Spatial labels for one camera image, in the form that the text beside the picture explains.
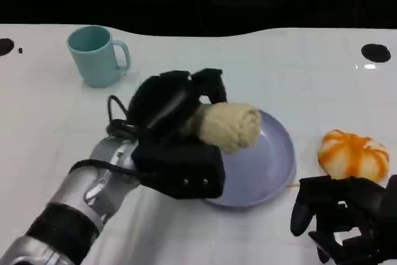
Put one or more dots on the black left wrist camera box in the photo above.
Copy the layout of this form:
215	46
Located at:
183	168

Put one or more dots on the lilac plate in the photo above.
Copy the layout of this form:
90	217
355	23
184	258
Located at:
266	165

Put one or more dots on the orange and white bread roll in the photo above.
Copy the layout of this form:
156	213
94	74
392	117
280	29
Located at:
350	153

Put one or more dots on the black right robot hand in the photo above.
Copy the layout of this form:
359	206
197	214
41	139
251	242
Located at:
359	209

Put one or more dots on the pale green mug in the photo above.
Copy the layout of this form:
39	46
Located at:
93	60

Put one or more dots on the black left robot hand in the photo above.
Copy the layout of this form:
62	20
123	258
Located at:
164	106

